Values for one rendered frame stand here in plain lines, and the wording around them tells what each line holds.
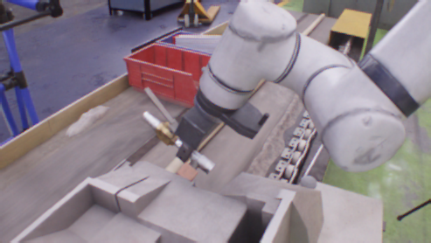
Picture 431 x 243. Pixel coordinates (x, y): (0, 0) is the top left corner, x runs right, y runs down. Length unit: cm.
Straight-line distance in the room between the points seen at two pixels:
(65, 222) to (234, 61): 40
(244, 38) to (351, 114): 17
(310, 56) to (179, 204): 31
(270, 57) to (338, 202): 45
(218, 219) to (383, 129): 28
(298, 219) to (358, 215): 30
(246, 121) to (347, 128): 22
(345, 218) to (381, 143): 42
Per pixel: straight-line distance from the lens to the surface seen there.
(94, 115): 110
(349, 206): 77
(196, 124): 49
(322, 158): 91
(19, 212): 88
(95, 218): 57
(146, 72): 116
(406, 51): 34
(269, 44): 40
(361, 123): 32
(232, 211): 48
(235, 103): 47
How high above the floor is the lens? 134
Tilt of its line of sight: 34 degrees down
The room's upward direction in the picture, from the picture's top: 1 degrees clockwise
